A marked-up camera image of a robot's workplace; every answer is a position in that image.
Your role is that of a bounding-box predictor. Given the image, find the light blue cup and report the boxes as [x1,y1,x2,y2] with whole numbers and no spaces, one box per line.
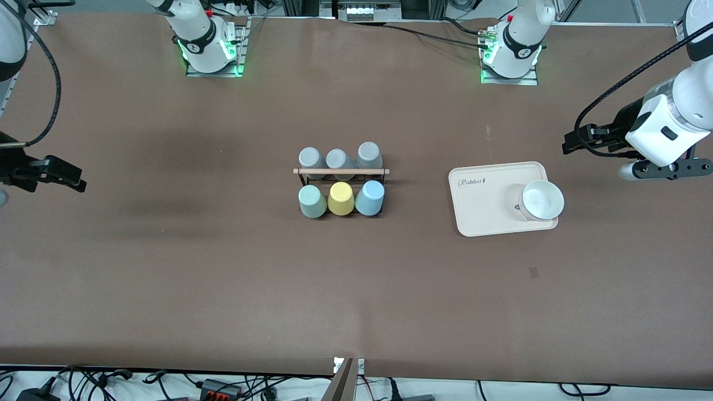
[355,180,386,217]

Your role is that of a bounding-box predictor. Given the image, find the mint green cup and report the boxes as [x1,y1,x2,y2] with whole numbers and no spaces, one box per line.
[298,185,329,219]

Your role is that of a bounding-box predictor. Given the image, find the white bowl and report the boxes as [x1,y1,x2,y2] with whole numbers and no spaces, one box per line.
[518,179,565,222]

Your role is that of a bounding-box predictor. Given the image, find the beige rectangular tray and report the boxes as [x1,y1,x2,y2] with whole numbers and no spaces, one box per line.
[448,161,559,237]

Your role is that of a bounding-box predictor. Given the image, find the grey cup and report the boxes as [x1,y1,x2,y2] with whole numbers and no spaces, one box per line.
[299,147,325,179]
[325,149,357,182]
[357,141,384,170]

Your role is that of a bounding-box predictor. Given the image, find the black power adapter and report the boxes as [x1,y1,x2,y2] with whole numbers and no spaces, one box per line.
[16,387,60,401]

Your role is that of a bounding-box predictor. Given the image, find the yellow cup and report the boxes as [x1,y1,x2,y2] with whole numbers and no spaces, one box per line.
[327,182,356,216]

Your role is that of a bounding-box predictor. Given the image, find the black box orange connectors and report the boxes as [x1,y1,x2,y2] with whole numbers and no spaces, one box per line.
[199,379,243,400]

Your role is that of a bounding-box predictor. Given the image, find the grey socket strip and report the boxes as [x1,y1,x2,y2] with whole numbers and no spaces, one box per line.
[336,0,403,23]

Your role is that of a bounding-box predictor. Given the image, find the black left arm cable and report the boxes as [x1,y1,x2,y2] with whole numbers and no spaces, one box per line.
[573,25,713,159]

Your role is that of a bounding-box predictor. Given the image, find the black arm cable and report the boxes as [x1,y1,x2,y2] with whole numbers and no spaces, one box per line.
[573,25,713,159]
[0,0,61,149]

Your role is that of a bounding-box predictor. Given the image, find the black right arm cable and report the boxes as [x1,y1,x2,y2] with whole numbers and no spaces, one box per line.
[0,0,61,149]

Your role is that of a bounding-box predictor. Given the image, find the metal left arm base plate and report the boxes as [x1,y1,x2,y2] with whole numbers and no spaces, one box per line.
[480,28,540,86]

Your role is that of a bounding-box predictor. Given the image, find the aluminium side rail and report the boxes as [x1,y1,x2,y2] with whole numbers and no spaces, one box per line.
[0,10,57,115]

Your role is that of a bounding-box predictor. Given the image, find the black table cable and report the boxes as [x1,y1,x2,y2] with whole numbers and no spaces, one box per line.
[383,23,491,50]
[439,17,492,36]

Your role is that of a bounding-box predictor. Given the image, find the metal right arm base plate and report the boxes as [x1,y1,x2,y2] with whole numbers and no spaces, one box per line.
[185,17,250,78]

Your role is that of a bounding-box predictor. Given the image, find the black wire cup rack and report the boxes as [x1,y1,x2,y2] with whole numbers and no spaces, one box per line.
[293,167,390,216]

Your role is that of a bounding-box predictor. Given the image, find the white mount bracket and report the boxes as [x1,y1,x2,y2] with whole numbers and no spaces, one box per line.
[333,357,365,375]

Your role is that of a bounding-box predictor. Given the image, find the grey wedge camera mount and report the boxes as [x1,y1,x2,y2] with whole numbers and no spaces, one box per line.
[321,358,356,401]

